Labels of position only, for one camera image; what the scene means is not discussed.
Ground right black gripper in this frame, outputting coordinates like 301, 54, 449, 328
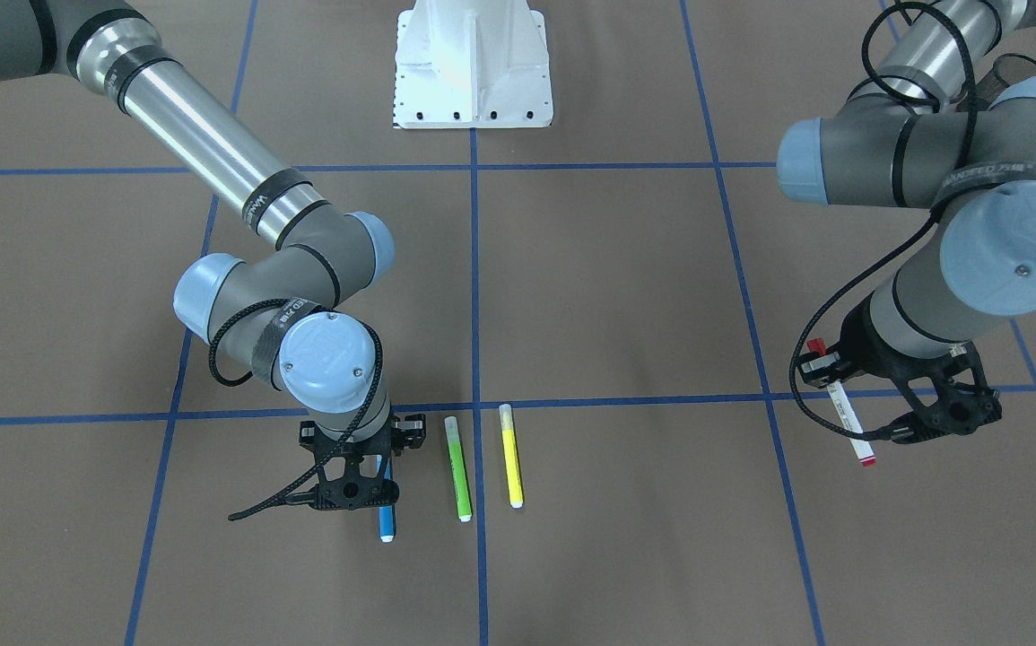
299, 415, 427, 456

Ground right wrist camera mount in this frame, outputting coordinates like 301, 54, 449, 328
291, 453, 400, 511

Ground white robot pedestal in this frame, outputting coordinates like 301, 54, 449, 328
392, 1, 554, 130

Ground black mesh cup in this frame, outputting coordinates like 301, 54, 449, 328
974, 52, 1036, 111

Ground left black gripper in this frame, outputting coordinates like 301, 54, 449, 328
796, 346, 850, 389

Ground green highlighter pen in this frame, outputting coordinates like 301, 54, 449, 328
443, 415, 473, 523

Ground red and white marker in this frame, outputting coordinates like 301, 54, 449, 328
807, 337, 877, 467

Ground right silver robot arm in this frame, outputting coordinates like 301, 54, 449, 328
0, 1, 459, 459

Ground blue highlighter pen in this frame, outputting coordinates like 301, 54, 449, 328
377, 454, 397, 544

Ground yellow highlighter pen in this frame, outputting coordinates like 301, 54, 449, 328
498, 402, 525, 510

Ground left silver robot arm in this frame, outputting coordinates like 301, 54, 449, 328
777, 1, 1036, 380

